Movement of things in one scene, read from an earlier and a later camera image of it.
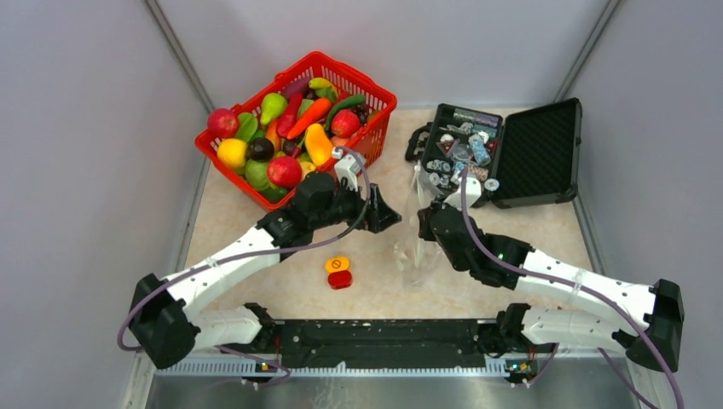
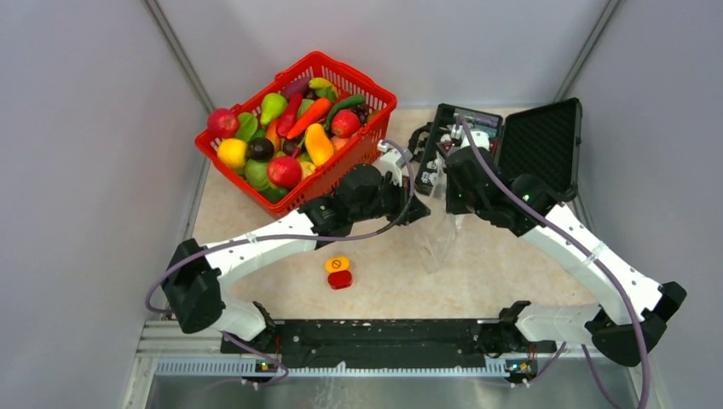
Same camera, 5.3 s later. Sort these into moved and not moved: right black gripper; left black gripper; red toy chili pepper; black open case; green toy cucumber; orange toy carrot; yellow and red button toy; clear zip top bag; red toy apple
Moved: clear zip top bag; right black gripper; left black gripper
Not moved: orange toy carrot; black open case; green toy cucumber; red toy chili pepper; yellow and red button toy; red toy apple
